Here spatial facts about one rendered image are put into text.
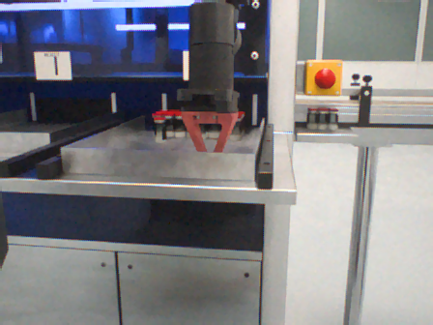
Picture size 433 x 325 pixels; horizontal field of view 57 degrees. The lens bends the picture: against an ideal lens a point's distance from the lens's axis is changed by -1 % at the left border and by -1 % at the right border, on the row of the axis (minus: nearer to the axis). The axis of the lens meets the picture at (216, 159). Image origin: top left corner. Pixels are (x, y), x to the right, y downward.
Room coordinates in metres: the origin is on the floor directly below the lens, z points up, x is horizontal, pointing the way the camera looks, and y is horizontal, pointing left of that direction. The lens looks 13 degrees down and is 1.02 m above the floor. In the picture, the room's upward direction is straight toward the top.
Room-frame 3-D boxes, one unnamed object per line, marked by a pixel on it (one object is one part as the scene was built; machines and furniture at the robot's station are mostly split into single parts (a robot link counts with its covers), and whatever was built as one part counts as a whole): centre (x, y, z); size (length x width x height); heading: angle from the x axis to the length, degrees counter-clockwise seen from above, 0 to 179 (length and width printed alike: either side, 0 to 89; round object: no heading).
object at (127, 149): (0.68, 0.06, 0.90); 0.34 x 0.26 x 0.04; 171
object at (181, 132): (0.79, 0.04, 0.90); 0.18 x 0.02 x 0.05; 81
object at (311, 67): (0.87, -0.22, 1.00); 0.08 x 0.07 x 0.07; 172
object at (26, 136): (0.83, 0.38, 0.90); 0.34 x 0.26 x 0.04; 172
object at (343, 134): (0.91, -0.24, 0.87); 0.14 x 0.13 x 0.02; 172
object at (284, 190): (0.74, 0.22, 0.87); 0.70 x 0.48 x 0.02; 82
